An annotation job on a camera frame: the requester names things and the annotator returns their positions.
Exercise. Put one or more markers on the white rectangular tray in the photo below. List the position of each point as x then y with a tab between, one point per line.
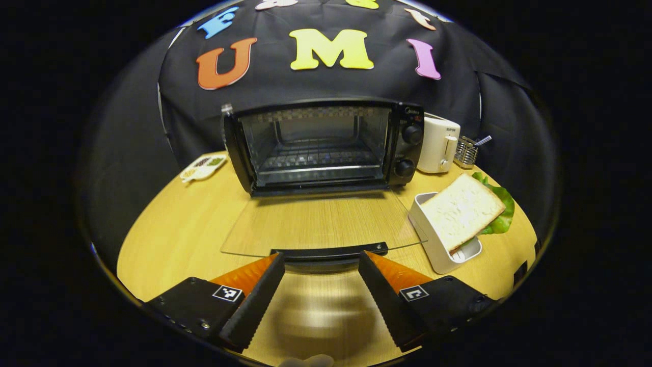
433	250

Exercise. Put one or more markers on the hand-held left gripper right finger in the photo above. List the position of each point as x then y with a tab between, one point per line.
387	306

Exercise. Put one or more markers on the white toaster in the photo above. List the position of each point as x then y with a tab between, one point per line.
435	145

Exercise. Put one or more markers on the white divided snack dish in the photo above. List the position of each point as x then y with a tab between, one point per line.
204	167

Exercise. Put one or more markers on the black electric oven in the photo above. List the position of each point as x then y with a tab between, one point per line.
407	153

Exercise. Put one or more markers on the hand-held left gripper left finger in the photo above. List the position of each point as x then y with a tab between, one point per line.
257	300

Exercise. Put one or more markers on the lettuce sandwich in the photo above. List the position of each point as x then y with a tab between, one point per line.
461	209

